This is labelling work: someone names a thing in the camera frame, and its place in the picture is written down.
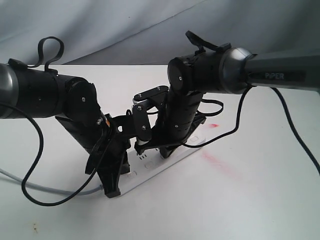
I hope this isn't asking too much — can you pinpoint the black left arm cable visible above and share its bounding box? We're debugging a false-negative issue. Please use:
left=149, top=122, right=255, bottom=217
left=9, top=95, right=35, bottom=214
left=0, top=36, right=126, bottom=207

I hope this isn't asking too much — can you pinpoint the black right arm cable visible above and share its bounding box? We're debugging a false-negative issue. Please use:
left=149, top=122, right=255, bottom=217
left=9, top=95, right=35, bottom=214
left=174, top=29, right=320, bottom=178

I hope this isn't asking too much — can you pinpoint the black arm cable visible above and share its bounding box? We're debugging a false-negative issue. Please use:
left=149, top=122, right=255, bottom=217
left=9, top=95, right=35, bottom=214
left=0, top=36, right=126, bottom=207
left=174, top=29, right=320, bottom=178

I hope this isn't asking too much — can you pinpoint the white backdrop cloth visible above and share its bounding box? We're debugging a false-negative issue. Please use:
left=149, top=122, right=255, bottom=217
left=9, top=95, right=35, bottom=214
left=0, top=0, right=320, bottom=65

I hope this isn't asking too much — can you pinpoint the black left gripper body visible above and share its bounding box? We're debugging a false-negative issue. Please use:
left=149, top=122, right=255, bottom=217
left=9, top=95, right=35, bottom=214
left=56, top=116, right=131, bottom=175

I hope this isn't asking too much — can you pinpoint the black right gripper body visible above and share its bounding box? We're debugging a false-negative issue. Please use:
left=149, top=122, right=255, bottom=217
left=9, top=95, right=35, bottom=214
left=134, top=113, right=206, bottom=155

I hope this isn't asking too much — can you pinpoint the grey power cable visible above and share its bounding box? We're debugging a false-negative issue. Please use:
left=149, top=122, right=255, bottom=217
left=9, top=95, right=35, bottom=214
left=0, top=167, right=104, bottom=196

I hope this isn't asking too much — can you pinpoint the white five-outlet power strip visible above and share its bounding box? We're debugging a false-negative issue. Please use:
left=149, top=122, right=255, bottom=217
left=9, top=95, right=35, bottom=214
left=118, top=146, right=199, bottom=195

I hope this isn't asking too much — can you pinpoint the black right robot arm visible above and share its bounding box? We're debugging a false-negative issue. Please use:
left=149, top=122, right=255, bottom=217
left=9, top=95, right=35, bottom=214
left=133, top=47, right=320, bottom=158

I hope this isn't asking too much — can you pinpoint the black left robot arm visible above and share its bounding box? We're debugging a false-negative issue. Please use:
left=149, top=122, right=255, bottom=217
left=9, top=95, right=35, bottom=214
left=0, top=59, right=135, bottom=198

